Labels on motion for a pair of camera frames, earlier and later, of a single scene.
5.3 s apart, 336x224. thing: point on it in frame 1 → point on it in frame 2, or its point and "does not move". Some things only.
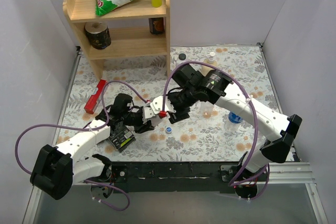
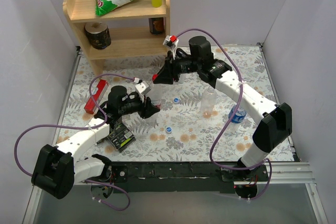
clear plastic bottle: [208, 109] does not move
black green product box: [122, 139] does not move
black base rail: [172, 177] does not move
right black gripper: [177, 107] → [170, 68]
